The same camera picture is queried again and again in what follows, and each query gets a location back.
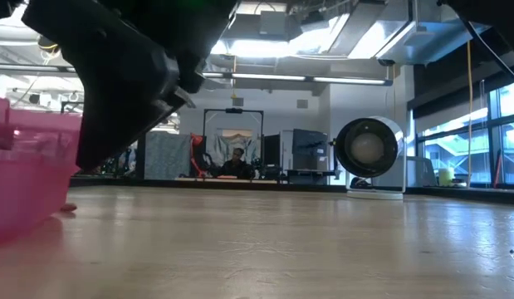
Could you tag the white round fan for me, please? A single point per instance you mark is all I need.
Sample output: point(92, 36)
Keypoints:
point(366, 147)

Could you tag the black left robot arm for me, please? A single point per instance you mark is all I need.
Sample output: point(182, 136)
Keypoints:
point(1, 6)

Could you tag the pink plastic supply box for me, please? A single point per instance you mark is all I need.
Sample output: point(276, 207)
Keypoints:
point(32, 187)

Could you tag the dark grey cabinet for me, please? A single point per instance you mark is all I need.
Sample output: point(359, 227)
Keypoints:
point(308, 143)

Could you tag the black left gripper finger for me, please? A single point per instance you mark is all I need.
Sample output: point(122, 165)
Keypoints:
point(115, 83)
point(182, 101)

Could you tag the yellow white container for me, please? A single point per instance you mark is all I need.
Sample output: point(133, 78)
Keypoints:
point(446, 177)

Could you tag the black monitor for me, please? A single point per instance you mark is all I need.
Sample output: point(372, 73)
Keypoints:
point(272, 149)

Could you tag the grey ceiling box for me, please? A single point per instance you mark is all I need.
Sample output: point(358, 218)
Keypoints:
point(273, 23)

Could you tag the overhead LED light bar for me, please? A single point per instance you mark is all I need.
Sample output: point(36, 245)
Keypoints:
point(265, 76)

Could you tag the black table frame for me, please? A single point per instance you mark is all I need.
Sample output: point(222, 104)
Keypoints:
point(157, 182)

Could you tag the grey speckled cabinet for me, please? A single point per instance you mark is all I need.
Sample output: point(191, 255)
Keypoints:
point(165, 155)

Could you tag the person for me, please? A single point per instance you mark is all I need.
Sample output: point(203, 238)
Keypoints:
point(236, 168)

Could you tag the silver rectangular air duct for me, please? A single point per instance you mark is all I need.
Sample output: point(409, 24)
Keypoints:
point(377, 37)

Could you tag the red background robot arm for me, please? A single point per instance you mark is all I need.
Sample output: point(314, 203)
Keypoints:
point(195, 143)

